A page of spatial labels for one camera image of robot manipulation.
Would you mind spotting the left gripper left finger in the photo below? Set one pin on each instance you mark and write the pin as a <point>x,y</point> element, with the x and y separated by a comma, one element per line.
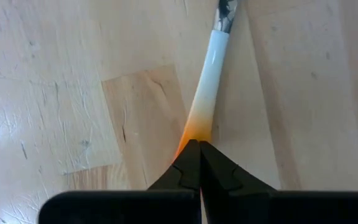
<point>120,208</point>

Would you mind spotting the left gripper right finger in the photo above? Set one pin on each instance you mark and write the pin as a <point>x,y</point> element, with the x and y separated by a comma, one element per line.
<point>291,208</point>

